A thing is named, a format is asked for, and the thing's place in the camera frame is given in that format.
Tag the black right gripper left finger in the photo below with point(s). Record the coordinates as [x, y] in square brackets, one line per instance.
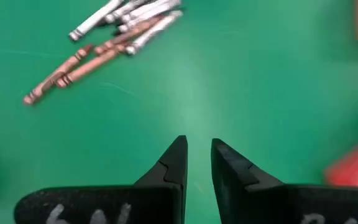
[120, 205]

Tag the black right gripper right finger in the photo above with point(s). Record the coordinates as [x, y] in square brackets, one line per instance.
[275, 205]

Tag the white crayon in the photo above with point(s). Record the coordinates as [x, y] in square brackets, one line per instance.
[95, 18]

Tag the red plastic basket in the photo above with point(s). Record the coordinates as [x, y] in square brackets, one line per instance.
[356, 165]

